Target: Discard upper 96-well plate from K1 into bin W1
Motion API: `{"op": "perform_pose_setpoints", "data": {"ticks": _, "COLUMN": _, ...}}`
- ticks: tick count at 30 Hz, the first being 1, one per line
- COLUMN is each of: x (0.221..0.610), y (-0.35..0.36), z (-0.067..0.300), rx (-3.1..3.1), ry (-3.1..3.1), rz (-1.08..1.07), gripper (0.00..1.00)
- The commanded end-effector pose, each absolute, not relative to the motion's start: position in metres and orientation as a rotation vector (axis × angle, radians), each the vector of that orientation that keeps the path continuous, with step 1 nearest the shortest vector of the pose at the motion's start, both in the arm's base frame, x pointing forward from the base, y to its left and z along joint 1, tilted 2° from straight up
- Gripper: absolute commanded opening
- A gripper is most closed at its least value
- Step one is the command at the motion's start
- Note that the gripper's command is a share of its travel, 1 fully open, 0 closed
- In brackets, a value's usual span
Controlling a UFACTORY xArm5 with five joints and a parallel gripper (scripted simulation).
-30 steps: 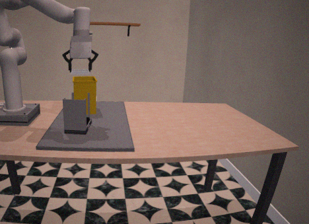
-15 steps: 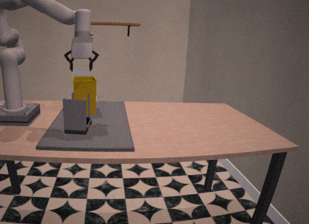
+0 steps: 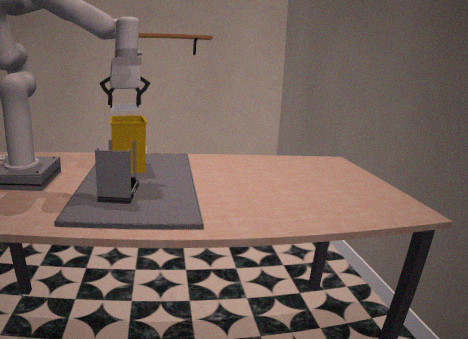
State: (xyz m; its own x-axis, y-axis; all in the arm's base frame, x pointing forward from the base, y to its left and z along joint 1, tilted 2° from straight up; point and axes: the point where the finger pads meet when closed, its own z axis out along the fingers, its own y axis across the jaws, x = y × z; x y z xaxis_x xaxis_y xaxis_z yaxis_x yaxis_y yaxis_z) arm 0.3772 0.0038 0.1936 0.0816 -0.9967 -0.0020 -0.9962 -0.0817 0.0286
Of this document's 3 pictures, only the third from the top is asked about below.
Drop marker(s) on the yellow open-top bin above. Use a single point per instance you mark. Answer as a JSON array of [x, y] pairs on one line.
[[123, 135]]

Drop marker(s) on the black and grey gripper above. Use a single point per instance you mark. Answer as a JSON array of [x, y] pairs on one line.
[[124, 77]]

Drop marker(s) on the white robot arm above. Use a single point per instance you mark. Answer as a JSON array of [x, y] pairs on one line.
[[14, 58]]

